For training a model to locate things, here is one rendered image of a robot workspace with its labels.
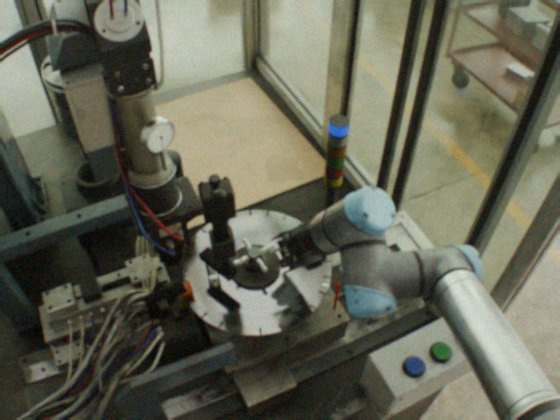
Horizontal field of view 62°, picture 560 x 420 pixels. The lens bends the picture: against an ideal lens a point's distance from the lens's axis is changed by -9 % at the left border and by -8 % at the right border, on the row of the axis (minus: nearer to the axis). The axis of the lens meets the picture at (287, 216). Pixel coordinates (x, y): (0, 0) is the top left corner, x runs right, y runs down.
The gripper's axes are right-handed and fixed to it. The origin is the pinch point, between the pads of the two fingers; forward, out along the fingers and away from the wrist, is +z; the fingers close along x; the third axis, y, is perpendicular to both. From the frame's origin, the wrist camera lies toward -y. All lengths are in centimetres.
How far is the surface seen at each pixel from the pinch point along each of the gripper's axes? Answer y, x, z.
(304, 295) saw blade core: 0.1, 8.7, -0.7
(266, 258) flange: 2.8, -1.5, 4.5
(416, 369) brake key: -12.1, 31.1, -11.6
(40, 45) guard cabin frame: 31, -96, 55
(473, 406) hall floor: -83, 75, 53
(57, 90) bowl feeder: 32, -65, 33
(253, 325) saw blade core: 12.4, 10.8, 1.1
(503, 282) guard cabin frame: -34.2, 21.7, -22.2
